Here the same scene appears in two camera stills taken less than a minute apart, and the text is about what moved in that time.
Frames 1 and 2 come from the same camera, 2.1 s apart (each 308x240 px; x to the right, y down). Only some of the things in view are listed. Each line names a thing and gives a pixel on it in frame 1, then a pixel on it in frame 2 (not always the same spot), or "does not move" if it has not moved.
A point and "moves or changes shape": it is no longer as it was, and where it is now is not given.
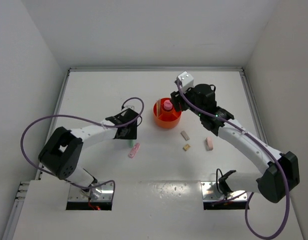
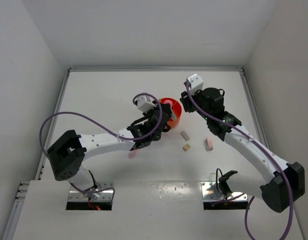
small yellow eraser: [185, 148] does not move
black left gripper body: [131, 134] -> [151, 110]
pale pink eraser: [209, 143] does not move
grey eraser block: [184, 135] does not move
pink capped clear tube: [167, 105] does not move
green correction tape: [131, 143] moves or changes shape
